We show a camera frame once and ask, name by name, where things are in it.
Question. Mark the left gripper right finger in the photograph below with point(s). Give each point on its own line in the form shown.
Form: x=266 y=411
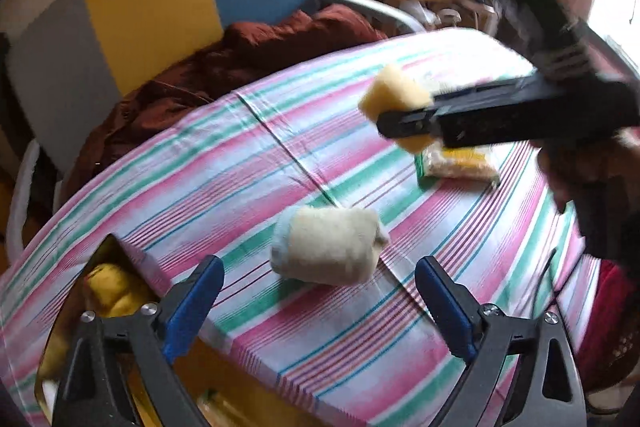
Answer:
x=545 y=389

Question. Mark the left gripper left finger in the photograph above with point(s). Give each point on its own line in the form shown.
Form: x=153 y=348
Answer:
x=93 y=390

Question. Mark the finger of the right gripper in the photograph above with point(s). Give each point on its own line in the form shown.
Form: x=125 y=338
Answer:
x=397 y=124

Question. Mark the yellow sponge block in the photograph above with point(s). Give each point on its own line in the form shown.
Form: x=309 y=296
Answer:
x=391 y=90
x=111 y=291

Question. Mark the green snack bar packet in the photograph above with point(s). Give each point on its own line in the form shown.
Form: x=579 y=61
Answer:
x=468 y=163

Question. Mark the person right hand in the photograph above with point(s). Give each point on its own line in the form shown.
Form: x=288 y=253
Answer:
x=601 y=179

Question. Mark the gold metal tray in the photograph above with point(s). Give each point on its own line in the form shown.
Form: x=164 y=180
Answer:
x=224 y=394

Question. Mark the dark red blanket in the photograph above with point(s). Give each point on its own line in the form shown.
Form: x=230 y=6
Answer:
x=246 y=53

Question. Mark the striped tablecloth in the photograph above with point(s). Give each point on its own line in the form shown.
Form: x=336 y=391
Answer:
x=216 y=184

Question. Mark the grey yellow blue chair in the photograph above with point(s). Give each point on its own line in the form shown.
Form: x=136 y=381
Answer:
x=78 y=58

